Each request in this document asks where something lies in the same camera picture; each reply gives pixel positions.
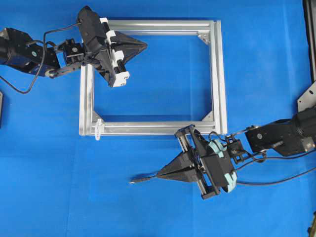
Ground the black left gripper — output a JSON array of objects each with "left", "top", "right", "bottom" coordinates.
[{"left": 78, "top": 5, "right": 148, "bottom": 87}]

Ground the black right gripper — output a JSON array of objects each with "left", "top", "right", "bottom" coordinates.
[{"left": 157, "top": 125, "right": 237, "bottom": 199}]

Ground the black wire with plug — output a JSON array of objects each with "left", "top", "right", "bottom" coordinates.
[{"left": 128, "top": 157, "right": 316, "bottom": 186}]

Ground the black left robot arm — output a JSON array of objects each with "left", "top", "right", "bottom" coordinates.
[{"left": 0, "top": 6, "right": 147, "bottom": 87}]

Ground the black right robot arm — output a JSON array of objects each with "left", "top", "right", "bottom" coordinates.
[{"left": 156, "top": 107, "right": 316, "bottom": 199}]

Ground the yellow object bottom right corner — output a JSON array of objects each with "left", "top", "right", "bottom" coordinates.
[{"left": 307, "top": 212, "right": 316, "bottom": 237}]

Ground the dark plate left edge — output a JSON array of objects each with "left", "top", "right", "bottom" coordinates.
[{"left": 0, "top": 92, "right": 3, "bottom": 127}]

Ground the silver aluminium extrusion frame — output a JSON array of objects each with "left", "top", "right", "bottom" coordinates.
[{"left": 79, "top": 18, "right": 228, "bottom": 137}]

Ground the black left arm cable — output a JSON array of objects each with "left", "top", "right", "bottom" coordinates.
[{"left": 0, "top": 22, "right": 82, "bottom": 94}]

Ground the white string loop clip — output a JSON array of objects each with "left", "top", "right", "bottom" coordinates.
[{"left": 94, "top": 118, "right": 104, "bottom": 141}]

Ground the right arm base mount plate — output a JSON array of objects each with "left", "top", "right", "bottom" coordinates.
[{"left": 297, "top": 81, "right": 316, "bottom": 112}]

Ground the black vertical rail right edge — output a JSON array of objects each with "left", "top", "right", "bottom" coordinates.
[{"left": 302, "top": 0, "right": 316, "bottom": 82}]

